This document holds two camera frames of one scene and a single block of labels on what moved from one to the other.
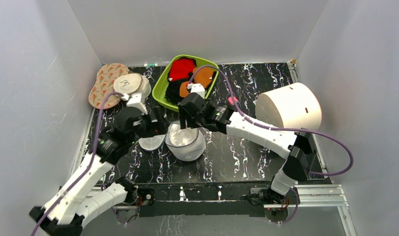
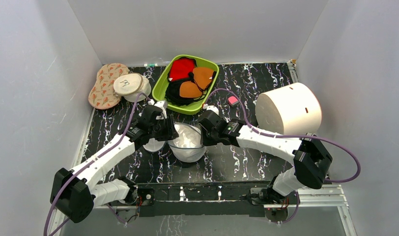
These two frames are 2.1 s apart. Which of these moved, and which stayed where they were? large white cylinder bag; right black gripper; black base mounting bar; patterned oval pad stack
Moved: right black gripper
Stayed: patterned oval pad stack; black base mounting bar; large white cylinder bag
